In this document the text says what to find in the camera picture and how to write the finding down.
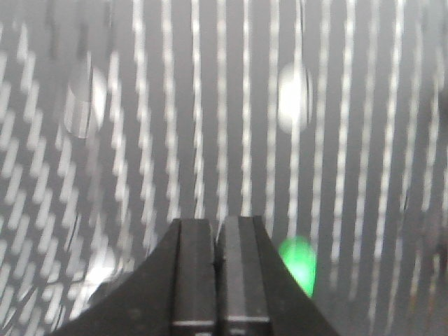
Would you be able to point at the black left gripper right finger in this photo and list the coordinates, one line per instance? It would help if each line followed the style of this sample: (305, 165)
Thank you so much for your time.
(256, 294)

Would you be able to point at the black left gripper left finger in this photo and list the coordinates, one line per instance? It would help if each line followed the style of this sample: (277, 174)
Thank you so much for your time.
(173, 292)

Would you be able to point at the green round push button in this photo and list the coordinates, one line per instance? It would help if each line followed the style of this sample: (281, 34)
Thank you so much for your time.
(300, 259)

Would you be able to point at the black perforated pegboard panel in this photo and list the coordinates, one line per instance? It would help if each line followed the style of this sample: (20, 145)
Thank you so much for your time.
(326, 118)

